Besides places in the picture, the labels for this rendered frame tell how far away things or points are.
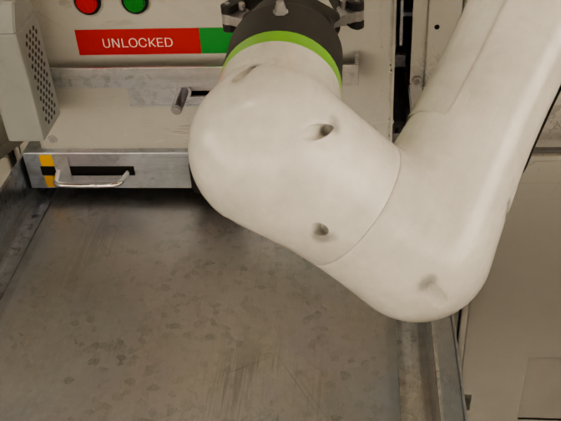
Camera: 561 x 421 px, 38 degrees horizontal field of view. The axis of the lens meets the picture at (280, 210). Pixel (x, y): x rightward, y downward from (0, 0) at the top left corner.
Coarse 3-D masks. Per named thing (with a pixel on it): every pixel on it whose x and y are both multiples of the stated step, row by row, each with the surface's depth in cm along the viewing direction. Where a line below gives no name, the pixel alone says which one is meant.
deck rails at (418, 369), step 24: (408, 96) 123; (24, 168) 116; (0, 192) 108; (24, 192) 116; (48, 192) 119; (0, 216) 108; (24, 216) 114; (0, 240) 108; (24, 240) 110; (0, 264) 106; (0, 288) 102; (408, 336) 92; (432, 336) 82; (408, 360) 89; (432, 360) 82; (408, 384) 86; (432, 384) 82; (408, 408) 83; (432, 408) 82
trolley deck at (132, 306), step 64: (64, 192) 119; (128, 192) 118; (192, 192) 117; (64, 256) 107; (128, 256) 106; (192, 256) 106; (256, 256) 105; (0, 320) 98; (64, 320) 97; (128, 320) 97; (192, 320) 96; (256, 320) 96; (320, 320) 95; (384, 320) 94; (448, 320) 94; (0, 384) 90; (64, 384) 89; (128, 384) 89; (192, 384) 88; (256, 384) 88; (320, 384) 87; (384, 384) 87; (448, 384) 86
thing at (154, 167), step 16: (32, 144) 115; (32, 160) 114; (80, 160) 113; (96, 160) 113; (112, 160) 113; (128, 160) 113; (144, 160) 113; (160, 160) 112; (176, 160) 112; (32, 176) 116; (80, 176) 115; (96, 176) 115; (112, 176) 115; (144, 176) 114; (160, 176) 114; (176, 176) 114
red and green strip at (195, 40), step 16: (80, 32) 103; (96, 32) 103; (112, 32) 103; (128, 32) 102; (144, 32) 102; (160, 32) 102; (176, 32) 102; (192, 32) 102; (208, 32) 102; (224, 32) 101; (80, 48) 104; (96, 48) 104; (112, 48) 104; (128, 48) 104; (144, 48) 104; (160, 48) 103; (176, 48) 103; (192, 48) 103; (208, 48) 103; (224, 48) 103
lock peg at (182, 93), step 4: (176, 88) 106; (180, 88) 106; (184, 88) 106; (188, 88) 106; (176, 92) 107; (180, 92) 105; (184, 92) 105; (188, 92) 106; (176, 96) 104; (180, 96) 104; (184, 96) 105; (188, 96) 107; (176, 100) 103; (180, 100) 103; (184, 100) 104; (176, 104) 102; (180, 104) 103; (172, 108) 102; (176, 108) 102; (180, 108) 102; (172, 112) 103; (176, 112) 103; (180, 112) 103
